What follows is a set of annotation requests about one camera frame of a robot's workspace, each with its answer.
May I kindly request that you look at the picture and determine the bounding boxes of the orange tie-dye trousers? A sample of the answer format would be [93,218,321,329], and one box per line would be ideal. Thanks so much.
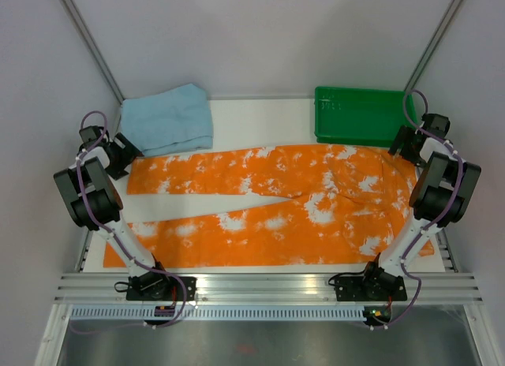
[126,144,417,268]

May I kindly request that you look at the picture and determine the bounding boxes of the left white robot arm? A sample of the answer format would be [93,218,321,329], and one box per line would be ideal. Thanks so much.
[54,125,174,301]

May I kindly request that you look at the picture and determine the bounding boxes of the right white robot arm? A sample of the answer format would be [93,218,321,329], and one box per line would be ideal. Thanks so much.
[359,120,481,300]

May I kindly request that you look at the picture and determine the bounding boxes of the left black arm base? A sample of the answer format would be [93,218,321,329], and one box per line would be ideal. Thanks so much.
[114,271,183,302]

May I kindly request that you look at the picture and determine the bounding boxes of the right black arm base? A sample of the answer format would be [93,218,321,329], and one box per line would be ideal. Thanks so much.
[328,258,407,302]

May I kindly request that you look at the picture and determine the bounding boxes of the light blue folded trousers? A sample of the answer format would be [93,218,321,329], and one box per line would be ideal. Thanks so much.
[120,84,214,157]

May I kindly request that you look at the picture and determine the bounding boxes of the green plastic tray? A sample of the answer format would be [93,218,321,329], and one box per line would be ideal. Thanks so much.
[314,87,417,148]

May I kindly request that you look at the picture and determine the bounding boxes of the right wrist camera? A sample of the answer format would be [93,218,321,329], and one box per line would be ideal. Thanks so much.
[421,114,451,139]

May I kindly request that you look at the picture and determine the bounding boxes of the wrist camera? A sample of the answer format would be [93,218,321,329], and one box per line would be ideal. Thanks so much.
[79,125,103,148]
[421,114,451,139]

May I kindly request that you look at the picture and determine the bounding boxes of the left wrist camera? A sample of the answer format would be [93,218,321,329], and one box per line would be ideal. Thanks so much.
[79,125,103,148]

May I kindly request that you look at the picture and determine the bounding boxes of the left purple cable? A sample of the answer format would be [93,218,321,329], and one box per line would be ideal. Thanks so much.
[69,110,189,335]

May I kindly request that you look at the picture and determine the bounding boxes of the purple cable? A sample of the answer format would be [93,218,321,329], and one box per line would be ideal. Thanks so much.
[354,89,465,331]
[69,110,189,335]

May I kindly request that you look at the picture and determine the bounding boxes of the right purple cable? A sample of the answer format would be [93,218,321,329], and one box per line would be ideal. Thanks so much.
[354,89,465,331]

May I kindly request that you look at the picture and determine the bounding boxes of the white slotted cable duct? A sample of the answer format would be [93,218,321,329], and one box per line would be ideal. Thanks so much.
[71,304,365,322]

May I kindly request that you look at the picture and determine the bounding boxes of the aluminium mounting rail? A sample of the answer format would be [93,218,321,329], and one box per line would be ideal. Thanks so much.
[54,273,483,305]

